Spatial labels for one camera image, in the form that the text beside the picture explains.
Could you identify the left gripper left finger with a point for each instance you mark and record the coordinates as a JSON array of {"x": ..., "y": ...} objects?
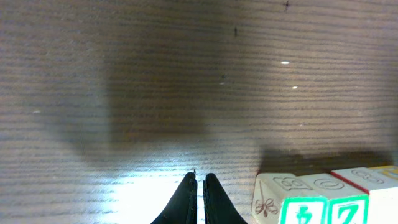
[{"x": 182, "y": 206}]

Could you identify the green lightning block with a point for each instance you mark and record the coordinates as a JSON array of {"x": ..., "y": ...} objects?
[{"x": 283, "y": 198}]

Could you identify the white block blue side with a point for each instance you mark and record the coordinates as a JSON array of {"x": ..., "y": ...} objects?
[{"x": 382, "y": 173}]

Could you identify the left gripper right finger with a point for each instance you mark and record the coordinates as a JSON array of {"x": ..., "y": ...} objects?
[{"x": 218, "y": 207}]

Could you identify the green Z block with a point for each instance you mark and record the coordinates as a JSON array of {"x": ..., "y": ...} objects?
[{"x": 346, "y": 204}]

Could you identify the white block red side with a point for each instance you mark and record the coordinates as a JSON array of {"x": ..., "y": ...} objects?
[{"x": 381, "y": 189}]

